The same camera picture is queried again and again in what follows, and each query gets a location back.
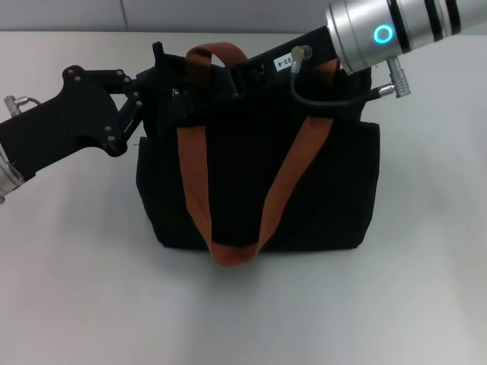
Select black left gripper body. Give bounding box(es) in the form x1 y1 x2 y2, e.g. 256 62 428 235
0 65 126 182

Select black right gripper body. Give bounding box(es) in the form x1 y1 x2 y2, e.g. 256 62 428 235
229 24 343 97

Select black food bag orange handles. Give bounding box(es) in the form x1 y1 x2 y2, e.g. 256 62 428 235
135 40 382 267

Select left gripper cable with connector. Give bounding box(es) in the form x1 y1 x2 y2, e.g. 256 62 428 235
2 95 41 117

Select right gripper cable with connectors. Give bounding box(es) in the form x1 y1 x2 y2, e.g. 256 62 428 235
289 44 411 112

